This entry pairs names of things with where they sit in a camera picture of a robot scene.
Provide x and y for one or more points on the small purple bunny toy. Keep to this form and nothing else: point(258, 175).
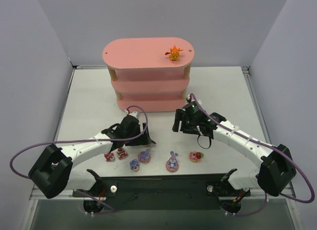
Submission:
point(134, 165)

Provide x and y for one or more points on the orange spiky creature toy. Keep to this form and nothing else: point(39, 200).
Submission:
point(174, 53)

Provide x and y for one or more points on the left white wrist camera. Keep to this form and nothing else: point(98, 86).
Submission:
point(135, 114)

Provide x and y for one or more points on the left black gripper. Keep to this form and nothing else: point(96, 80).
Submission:
point(143, 135)

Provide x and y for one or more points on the pink three-tier shelf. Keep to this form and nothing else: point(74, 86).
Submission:
point(141, 74)

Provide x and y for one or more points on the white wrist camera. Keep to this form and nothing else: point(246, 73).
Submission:
point(189, 99)
point(135, 114)

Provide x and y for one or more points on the strawberry cake bear toy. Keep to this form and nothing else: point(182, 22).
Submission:
point(121, 153)

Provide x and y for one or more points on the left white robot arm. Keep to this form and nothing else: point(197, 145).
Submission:
point(52, 172)

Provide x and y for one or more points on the blue bunny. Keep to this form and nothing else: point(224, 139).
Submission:
point(172, 164)

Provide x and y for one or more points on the purple bunny donut toy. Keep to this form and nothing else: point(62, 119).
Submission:
point(144, 156)

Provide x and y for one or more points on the pink bear strawberry donut toy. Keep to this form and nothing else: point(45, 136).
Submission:
point(196, 156)

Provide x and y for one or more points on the red white cake toy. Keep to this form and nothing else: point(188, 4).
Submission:
point(109, 157)

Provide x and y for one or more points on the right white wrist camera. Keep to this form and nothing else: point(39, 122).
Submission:
point(189, 99)

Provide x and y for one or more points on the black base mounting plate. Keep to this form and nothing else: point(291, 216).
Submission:
point(172, 192)

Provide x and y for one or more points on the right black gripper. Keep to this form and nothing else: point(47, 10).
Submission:
point(178, 120)

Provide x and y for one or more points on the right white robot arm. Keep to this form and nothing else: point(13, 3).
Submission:
point(273, 170)

